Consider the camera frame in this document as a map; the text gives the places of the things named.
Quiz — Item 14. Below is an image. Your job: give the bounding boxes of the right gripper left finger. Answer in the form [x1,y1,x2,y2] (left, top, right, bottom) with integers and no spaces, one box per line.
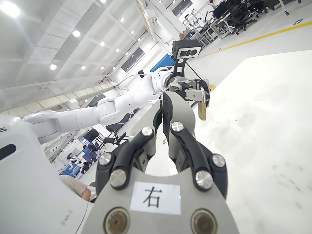
[97,93,164,189]

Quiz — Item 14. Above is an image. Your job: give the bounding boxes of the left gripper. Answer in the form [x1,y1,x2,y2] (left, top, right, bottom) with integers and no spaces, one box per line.
[165,75,210,106]

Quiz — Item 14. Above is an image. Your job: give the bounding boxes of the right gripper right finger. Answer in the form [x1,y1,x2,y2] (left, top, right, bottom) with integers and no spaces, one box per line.
[162,91,229,193]

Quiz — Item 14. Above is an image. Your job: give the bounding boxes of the brass padlock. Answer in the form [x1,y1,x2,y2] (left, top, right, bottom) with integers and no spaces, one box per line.
[197,87,207,121]

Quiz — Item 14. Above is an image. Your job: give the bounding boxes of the dark monitor screen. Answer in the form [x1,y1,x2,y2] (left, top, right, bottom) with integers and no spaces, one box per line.
[84,130,100,143]

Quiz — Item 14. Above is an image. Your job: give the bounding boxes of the person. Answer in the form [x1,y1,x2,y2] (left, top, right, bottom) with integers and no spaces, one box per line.
[84,144,98,170]
[59,176,98,203]

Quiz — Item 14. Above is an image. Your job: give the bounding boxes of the blue partition panel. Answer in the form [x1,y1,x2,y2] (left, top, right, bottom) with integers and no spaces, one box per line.
[151,53,175,73]

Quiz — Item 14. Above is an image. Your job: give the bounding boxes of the robot body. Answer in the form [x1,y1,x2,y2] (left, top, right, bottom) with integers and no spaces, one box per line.
[0,114,98,234]

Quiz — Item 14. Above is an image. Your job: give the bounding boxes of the black cable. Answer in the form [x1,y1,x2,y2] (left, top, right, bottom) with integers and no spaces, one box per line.
[186,62,203,80]

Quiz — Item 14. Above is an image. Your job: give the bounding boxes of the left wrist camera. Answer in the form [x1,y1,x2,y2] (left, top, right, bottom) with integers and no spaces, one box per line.
[171,39,203,78]

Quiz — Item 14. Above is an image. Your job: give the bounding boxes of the thin white cable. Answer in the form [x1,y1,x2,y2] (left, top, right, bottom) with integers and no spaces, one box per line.
[117,72,146,94]

